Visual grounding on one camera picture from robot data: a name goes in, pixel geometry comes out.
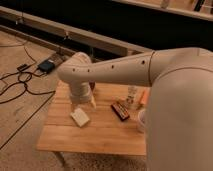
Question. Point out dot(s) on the orange marker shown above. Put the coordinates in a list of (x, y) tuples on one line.
[(143, 99)]

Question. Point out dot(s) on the wooden table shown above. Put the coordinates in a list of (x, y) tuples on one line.
[(105, 133)]

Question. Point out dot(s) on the wooden wall rail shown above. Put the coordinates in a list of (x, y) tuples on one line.
[(75, 34)]

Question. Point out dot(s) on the small black plug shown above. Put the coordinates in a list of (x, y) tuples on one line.
[(23, 67)]

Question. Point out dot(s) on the white sponge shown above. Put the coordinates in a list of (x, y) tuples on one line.
[(80, 117)]

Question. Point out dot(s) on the brown board on floor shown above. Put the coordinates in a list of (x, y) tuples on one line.
[(57, 59)]

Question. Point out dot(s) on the black power adapter box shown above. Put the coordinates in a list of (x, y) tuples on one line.
[(46, 66)]

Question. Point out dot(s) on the clear plastic bottle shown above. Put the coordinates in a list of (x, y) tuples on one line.
[(132, 90)]

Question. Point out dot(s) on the white cup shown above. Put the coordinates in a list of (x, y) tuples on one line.
[(141, 121)]

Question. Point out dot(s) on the dark rectangular eraser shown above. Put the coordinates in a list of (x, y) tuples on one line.
[(120, 111)]

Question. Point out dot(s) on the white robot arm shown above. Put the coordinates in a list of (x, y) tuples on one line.
[(179, 113)]

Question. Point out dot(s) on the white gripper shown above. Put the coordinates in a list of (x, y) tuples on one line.
[(81, 93)]

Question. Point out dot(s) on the purple bowl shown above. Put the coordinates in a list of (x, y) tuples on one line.
[(92, 85)]

